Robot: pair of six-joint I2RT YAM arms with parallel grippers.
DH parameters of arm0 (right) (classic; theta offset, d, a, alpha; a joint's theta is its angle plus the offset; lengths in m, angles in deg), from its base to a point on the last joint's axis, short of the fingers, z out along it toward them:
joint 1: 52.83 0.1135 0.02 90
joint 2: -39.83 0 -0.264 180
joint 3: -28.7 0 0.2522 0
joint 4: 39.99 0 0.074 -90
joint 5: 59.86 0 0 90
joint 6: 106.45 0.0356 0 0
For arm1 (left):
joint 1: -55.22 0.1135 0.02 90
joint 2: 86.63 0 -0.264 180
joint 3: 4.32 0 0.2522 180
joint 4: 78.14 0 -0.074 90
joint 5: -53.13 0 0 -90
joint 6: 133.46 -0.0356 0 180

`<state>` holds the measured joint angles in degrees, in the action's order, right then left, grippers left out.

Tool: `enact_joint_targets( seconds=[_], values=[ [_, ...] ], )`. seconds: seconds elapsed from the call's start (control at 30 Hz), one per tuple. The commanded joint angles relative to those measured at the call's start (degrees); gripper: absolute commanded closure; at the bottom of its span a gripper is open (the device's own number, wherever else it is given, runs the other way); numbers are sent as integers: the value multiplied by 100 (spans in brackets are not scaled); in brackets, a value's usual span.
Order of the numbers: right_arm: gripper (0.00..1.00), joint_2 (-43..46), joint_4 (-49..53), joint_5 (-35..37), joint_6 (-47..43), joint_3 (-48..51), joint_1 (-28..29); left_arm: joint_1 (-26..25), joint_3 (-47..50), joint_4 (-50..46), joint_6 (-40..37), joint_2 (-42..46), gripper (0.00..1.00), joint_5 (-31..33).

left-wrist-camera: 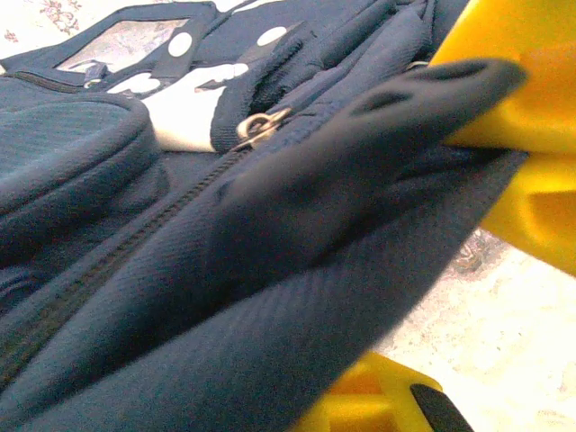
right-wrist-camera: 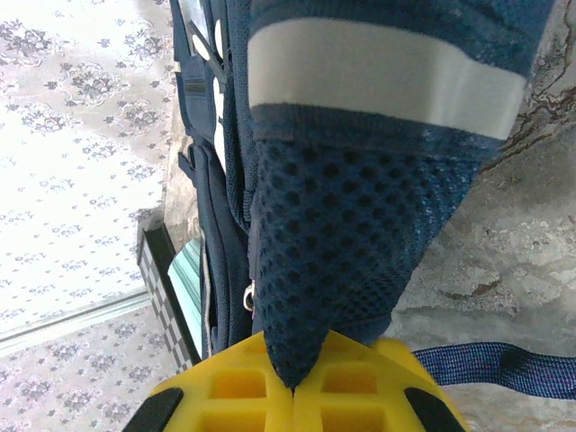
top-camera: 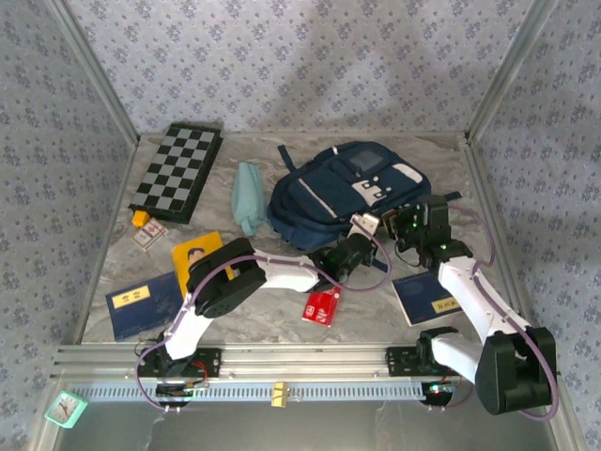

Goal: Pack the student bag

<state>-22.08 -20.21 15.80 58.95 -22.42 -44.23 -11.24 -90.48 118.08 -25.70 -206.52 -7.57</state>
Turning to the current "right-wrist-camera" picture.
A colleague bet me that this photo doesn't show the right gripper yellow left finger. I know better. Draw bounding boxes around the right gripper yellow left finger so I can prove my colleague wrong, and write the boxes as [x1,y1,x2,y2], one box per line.
[121,331,294,432]

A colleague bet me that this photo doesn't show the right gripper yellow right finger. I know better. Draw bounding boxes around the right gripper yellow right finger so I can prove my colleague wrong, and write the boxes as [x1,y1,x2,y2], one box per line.
[292,331,469,432]

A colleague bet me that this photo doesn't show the light teal zip pouch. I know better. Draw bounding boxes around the light teal zip pouch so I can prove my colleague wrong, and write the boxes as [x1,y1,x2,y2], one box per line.
[166,238,209,361]

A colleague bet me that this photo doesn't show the navy blue backpack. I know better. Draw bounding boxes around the navy blue backpack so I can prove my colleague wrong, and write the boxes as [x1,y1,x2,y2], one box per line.
[168,0,576,401]

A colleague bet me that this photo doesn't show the black grey chessboard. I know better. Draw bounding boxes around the black grey chessboard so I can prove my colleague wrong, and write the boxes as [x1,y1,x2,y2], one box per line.
[137,224,202,373]

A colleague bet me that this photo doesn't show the aluminium frame post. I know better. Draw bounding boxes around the aluminium frame post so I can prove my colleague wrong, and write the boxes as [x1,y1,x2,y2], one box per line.
[0,290,150,356]

